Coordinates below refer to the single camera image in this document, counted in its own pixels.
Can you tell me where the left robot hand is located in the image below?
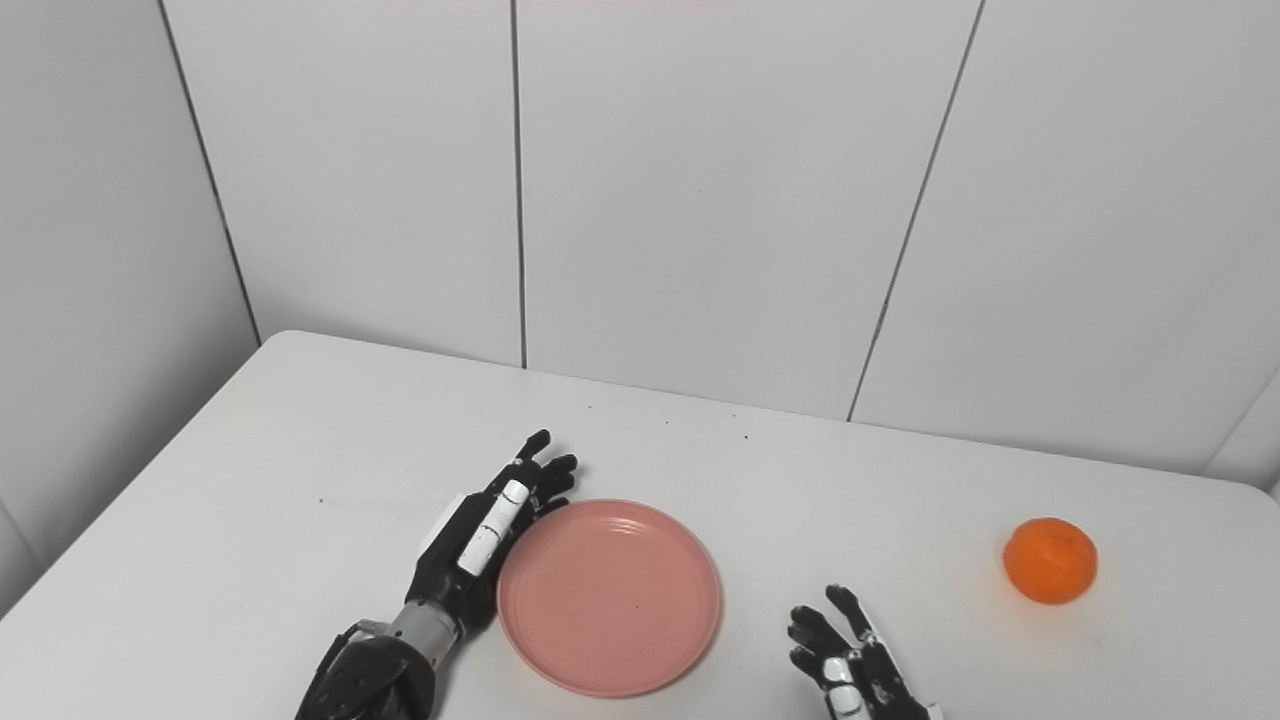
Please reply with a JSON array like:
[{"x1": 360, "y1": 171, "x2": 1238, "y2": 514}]
[{"x1": 404, "y1": 429, "x2": 579, "y2": 635}]

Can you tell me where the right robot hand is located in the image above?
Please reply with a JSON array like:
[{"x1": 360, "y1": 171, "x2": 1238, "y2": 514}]
[{"x1": 786, "y1": 585, "x2": 947, "y2": 720}]

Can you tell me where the pink plate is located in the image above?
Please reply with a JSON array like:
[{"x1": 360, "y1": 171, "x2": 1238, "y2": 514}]
[{"x1": 497, "y1": 499, "x2": 723, "y2": 699}]

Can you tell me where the orange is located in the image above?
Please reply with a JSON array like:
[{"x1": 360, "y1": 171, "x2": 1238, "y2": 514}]
[{"x1": 1003, "y1": 517, "x2": 1099, "y2": 606}]

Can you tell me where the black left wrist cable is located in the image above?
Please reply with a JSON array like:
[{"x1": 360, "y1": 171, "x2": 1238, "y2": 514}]
[{"x1": 305, "y1": 619, "x2": 391, "y2": 701}]

